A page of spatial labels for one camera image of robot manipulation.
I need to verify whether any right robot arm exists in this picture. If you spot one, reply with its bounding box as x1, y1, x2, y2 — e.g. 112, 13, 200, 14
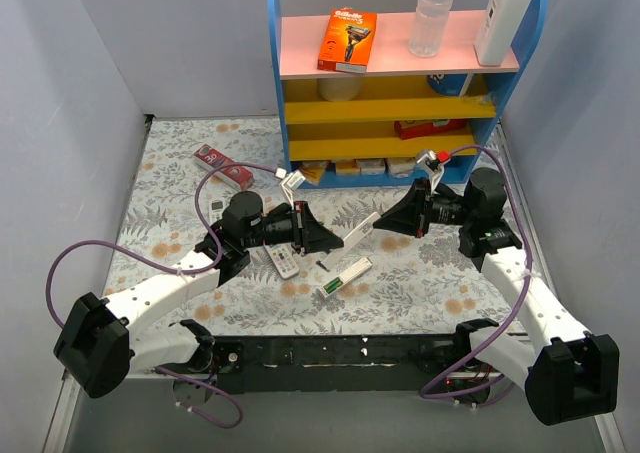
374, 168, 620, 426

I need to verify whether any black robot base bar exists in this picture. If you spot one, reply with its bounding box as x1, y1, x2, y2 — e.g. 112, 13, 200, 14
169, 332, 506, 404

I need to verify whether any yellow sponge pack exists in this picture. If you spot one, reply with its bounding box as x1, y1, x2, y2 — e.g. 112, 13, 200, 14
298, 160, 329, 186

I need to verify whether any red white toothpaste box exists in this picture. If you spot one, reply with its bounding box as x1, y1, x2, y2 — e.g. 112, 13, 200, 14
193, 144, 254, 191

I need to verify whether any large white remote control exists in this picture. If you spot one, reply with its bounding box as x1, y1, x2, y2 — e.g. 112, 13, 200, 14
208, 199, 226, 223

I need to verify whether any white slim remote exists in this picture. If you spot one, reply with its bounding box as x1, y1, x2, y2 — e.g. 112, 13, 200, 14
319, 257, 373, 298

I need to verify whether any white slim battery cover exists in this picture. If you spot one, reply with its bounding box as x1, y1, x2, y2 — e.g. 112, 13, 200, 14
320, 212, 381, 269

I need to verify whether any green battery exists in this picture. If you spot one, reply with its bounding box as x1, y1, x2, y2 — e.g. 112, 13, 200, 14
323, 278, 343, 295

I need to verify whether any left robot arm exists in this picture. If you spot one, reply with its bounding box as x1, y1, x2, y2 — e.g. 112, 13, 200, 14
54, 191, 344, 398

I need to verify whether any clear plastic bottle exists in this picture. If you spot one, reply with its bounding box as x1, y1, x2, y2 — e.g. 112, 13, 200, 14
408, 0, 453, 58

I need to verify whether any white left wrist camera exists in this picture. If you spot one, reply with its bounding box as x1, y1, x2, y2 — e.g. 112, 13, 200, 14
275, 168, 306, 207

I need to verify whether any blue yellow wooden shelf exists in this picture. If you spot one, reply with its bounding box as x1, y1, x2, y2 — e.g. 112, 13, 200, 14
267, 0, 548, 188

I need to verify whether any white plastic bottle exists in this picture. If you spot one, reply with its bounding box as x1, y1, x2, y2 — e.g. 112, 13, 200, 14
474, 0, 531, 67

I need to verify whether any blue paper cup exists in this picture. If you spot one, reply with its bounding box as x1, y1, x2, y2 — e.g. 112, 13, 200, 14
427, 73, 474, 97

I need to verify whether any red snack box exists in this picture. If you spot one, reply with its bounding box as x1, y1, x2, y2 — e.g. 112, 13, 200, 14
394, 119, 468, 140

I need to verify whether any orange razor box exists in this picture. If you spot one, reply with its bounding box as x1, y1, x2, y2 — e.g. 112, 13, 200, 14
317, 8, 377, 74

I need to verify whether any small white remote control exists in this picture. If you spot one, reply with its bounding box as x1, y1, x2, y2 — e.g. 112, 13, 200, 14
264, 244, 300, 280

